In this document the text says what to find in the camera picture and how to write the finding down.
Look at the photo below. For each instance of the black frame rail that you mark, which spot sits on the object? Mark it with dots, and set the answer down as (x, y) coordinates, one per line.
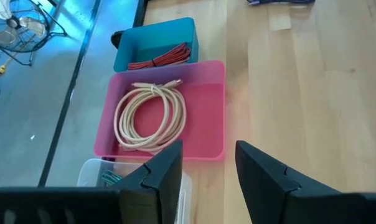
(140, 12)

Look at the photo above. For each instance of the teal plastic bin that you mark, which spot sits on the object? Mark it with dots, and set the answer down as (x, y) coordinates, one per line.
(150, 37)

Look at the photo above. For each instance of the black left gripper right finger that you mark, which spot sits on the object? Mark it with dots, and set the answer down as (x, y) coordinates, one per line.
(262, 186)

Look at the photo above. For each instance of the metal floor fan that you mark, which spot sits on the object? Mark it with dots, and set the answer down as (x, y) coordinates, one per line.
(20, 31)

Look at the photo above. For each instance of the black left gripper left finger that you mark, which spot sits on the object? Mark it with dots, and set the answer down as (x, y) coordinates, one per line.
(163, 174)

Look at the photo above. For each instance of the clear plastic bin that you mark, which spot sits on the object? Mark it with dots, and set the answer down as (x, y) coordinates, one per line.
(91, 174)

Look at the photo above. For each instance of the pink plastic bin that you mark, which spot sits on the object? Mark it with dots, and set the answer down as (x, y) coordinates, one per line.
(203, 124)

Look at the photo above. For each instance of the black clamp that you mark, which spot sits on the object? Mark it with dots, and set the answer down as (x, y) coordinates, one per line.
(115, 39)

